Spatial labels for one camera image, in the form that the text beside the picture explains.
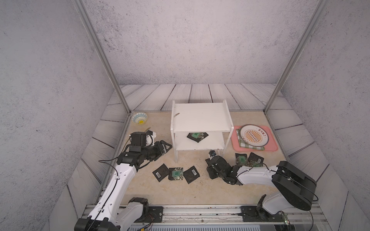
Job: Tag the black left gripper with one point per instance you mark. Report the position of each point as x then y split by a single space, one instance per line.
160 150

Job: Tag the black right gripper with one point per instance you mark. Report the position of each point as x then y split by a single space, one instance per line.
209 170

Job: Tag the metal frame post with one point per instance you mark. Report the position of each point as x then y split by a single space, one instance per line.
308 31
100 51

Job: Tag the metal base rail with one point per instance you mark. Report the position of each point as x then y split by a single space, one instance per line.
228 218

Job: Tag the green label tea bag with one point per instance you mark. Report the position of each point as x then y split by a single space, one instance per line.
242 159
175 174

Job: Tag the pink tray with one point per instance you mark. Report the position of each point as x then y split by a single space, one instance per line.
271 146

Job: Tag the white orange pattern plate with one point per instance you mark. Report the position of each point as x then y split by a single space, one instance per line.
254 135

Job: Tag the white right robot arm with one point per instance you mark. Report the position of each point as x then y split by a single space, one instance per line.
295 189

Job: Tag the right metal frame post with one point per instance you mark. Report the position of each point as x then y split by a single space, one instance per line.
308 31

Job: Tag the green black bag shelf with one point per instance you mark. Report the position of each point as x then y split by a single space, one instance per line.
197 137

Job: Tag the black barcode tea bag top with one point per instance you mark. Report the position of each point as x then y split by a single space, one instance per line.
191 174

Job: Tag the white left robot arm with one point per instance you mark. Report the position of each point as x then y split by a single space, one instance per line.
106 216

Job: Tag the green checkered cloth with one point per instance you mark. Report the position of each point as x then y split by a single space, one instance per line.
243 144

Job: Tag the white two-tier shelf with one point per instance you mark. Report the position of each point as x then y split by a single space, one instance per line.
212 118

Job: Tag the black barcode tea bag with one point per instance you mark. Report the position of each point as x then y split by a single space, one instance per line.
255 160
191 174

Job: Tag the black barcode bag shelf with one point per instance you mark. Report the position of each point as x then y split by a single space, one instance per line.
161 172

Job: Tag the small patterned bowl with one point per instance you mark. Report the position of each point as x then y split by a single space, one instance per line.
139 118

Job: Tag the left metal frame post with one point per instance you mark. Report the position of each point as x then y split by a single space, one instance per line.
100 51

